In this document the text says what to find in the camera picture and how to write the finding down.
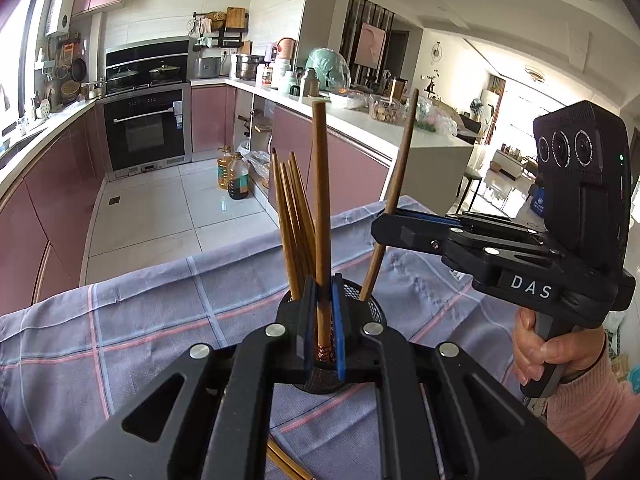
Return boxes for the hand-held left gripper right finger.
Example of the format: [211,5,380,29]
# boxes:
[330,274,586,480]

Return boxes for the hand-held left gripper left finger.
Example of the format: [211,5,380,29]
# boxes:
[59,276,321,480]

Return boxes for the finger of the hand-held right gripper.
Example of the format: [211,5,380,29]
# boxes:
[395,207,547,241]
[371,214,567,277]

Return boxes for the black mesh utensil holder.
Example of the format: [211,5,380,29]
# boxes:
[279,272,389,396]

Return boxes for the bundle of wooden chopsticks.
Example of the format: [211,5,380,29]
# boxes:
[265,437,311,480]

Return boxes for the person's right forearm pink sleeve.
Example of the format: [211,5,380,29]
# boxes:
[542,345,640,480]

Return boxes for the person's right hand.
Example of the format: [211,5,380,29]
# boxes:
[512,307,608,387]

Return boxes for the clear plastic bags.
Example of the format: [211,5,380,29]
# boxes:
[414,95,459,137]

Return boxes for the grey checked tablecloth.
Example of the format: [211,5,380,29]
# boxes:
[0,195,556,480]

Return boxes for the dark sauce bottle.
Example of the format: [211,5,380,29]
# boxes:
[228,155,250,201]

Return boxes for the mint green appliance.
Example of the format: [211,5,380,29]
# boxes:
[304,47,352,92]

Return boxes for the pink kettle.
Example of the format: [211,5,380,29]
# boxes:
[276,37,299,77]

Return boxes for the large steel stockpot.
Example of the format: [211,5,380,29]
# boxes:
[234,53,265,81]

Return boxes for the black built-in oven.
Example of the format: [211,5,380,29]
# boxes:
[103,86,193,175]

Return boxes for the square steel cooker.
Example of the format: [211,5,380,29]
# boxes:
[193,57,222,80]

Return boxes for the pink kitchen cabinets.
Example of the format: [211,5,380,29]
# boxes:
[0,84,397,306]

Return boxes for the black pot with lid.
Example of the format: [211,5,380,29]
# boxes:
[148,62,182,82]

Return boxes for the black wok with lid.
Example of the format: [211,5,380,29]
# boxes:
[107,66,139,89]

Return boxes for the kitchen window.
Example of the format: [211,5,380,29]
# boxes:
[0,0,47,128]

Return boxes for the white water heater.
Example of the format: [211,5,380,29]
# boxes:
[45,0,77,38]

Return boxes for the pink wall painting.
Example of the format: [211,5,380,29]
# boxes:
[354,22,387,69]

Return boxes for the wall rack with cutting board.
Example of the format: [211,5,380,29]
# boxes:
[192,7,252,52]

